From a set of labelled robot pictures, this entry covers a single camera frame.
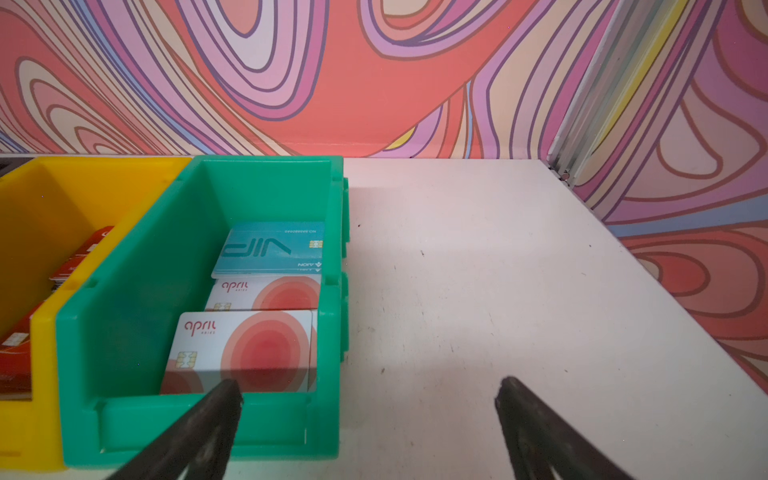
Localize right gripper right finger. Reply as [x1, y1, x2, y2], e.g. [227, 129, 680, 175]
[495, 376, 630, 480]

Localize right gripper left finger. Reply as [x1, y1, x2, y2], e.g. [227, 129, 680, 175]
[110, 380, 243, 479]

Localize white pink april card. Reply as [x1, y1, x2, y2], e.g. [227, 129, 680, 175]
[205, 274, 321, 311]
[160, 310, 317, 395]

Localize teal VIP card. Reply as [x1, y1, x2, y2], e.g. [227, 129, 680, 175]
[211, 221, 325, 279]

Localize red cards in yellow bin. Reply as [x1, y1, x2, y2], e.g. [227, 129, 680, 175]
[0, 224, 115, 400]

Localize green plastic bin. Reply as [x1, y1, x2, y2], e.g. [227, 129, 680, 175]
[56, 156, 350, 469]

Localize yellow plastic bin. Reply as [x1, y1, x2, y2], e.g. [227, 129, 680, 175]
[1, 157, 189, 472]

